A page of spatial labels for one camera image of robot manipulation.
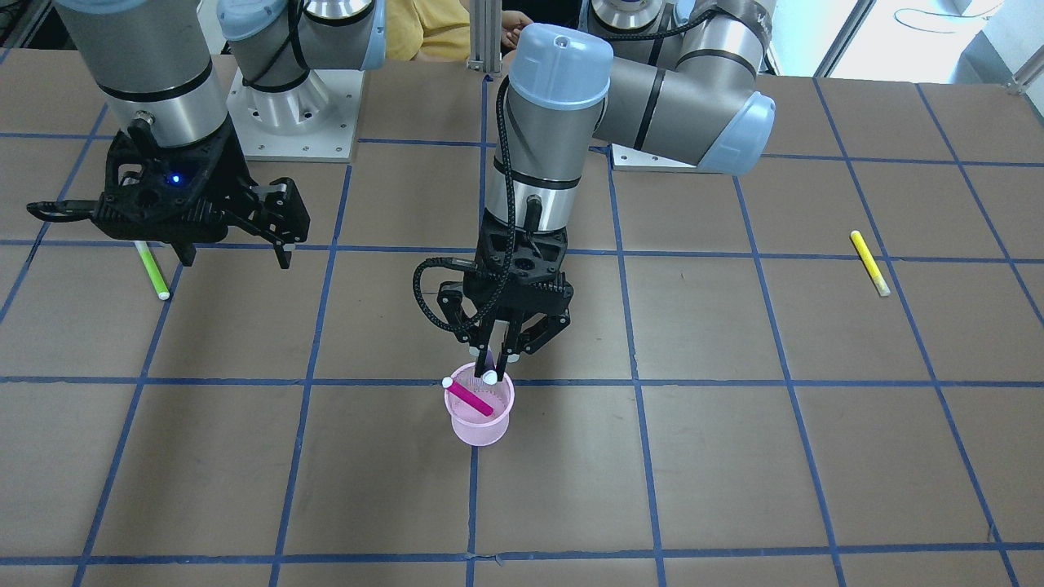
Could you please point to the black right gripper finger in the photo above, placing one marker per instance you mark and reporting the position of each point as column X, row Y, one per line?
column 283, row 253
column 186, row 252

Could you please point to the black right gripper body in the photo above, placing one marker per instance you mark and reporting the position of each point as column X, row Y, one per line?
column 231, row 175

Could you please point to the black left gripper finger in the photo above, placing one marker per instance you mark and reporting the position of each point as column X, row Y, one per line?
column 481, row 341
column 512, row 340

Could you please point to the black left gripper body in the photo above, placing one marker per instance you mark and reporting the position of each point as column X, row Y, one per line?
column 548, row 326

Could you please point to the pink pen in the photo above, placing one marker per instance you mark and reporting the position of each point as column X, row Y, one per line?
column 468, row 397

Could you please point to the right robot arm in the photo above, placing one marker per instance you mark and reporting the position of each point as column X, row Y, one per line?
column 150, row 60

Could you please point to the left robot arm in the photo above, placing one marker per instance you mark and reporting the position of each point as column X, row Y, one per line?
column 675, row 82

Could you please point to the pink mesh cup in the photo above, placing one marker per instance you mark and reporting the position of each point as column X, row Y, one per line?
column 471, row 427

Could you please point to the green pen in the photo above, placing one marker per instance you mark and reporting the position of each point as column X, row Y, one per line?
column 153, row 271

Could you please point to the person in yellow shirt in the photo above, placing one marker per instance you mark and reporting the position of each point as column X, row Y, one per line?
column 428, row 31

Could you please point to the yellow pen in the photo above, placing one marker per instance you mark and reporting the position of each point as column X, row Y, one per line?
column 870, row 264

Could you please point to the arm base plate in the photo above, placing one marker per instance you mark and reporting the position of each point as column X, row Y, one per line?
column 315, row 122
column 631, row 159

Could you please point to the aluminium frame post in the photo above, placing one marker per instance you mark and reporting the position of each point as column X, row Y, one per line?
column 485, row 37

